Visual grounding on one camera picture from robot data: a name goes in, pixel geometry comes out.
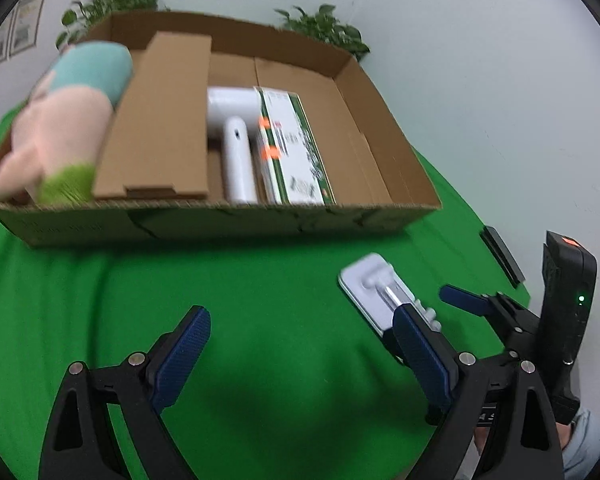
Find pink teal plush pig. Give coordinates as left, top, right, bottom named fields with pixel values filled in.
left=0, top=41, right=134, bottom=206

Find white wall hook plate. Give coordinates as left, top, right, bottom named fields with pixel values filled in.
left=338, top=252, right=441, bottom=336

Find potted green plant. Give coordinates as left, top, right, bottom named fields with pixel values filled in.
left=274, top=3, right=370, bottom=62
left=55, top=0, right=166, bottom=51

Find green table cloth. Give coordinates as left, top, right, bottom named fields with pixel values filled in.
left=0, top=104, right=531, bottom=480

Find large open cardboard tray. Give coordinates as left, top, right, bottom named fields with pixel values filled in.
left=0, top=11, right=440, bottom=246

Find grey blue right sleeve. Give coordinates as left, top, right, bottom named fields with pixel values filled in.
left=556, top=406, right=600, bottom=480

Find white hair dryer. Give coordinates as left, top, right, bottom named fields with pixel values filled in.
left=207, top=87, right=261, bottom=204

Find black flat device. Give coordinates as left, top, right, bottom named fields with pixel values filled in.
left=480, top=226, right=526, bottom=288

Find long brown cardboard box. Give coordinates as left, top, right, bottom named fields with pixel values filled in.
left=93, top=32, right=211, bottom=200

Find right potted green plant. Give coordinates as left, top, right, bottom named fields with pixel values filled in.
left=274, top=3, right=370, bottom=62

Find framed certificates on wall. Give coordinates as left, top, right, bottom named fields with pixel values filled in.
left=0, top=0, right=44, bottom=64

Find white green medicine box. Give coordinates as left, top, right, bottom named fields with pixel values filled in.
left=256, top=87, right=335, bottom=206

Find left potted green plant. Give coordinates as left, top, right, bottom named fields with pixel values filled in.
left=55, top=0, right=166, bottom=51

